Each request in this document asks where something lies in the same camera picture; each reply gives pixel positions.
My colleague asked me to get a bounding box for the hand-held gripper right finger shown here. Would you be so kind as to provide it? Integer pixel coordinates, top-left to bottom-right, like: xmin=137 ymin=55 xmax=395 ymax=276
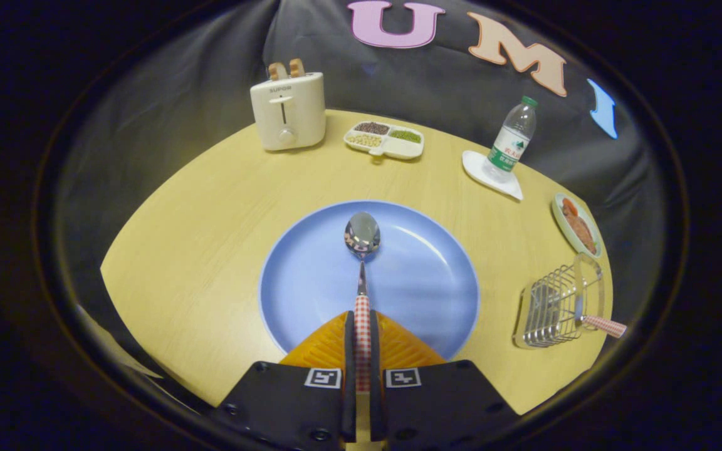
xmin=369 ymin=309 xmax=520 ymax=451

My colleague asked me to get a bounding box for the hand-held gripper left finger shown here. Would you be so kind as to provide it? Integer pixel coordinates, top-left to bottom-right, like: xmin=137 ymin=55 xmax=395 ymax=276
xmin=209 ymin=311 xmax=357 ymax=451

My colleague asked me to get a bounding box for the metal spoon with checkered handle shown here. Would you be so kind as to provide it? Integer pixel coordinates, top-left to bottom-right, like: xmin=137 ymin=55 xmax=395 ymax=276
xmin=343 ymin=212 xmax=382 ymax=394

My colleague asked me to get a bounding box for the blue round plate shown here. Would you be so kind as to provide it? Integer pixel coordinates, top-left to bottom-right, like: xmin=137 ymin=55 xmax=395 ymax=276
xmin=259 ymin=200 xmax=480 ymax=361

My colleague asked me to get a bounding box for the white divided tray with beans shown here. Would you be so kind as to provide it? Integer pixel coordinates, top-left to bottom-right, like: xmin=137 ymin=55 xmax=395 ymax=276
xmin=343 ymin=121 xmax=425 ymax=162

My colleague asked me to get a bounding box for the white square coaster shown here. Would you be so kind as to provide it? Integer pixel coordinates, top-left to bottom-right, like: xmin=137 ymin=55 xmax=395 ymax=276
xmin=462 ymin=150 xmax=524 ymax=202

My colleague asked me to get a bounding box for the green plate with food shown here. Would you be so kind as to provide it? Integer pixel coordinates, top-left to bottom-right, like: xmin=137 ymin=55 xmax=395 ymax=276
xmin=552 ymin=192 xmax=604 ymax=259

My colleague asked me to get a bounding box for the cream white toaster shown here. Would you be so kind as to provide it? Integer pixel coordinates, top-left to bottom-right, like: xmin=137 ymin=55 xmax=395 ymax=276
xmin=249 ymin=71 xmax=327 ymax=152

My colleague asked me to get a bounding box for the clear plastic water bottle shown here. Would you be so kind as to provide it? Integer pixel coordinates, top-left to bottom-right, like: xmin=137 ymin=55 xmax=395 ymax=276
xmin=483 ymin=95 xmax=539 ymax=183

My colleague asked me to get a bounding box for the black backdrop cloth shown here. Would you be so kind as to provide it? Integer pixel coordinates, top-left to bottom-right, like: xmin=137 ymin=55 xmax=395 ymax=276
xmin=54 ymin=0 xmax=669 ymax=326

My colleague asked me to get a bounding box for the metal wire cutlery rack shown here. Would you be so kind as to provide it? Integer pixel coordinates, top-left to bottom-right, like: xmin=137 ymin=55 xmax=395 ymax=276
xmin=512 ymin=253 xmax=605 ymax=349

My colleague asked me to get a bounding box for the utensil with checkered handle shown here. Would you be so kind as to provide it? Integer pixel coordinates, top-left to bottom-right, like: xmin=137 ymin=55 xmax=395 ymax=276
xmin=580 ymin=315 xmax=628 ymax=339

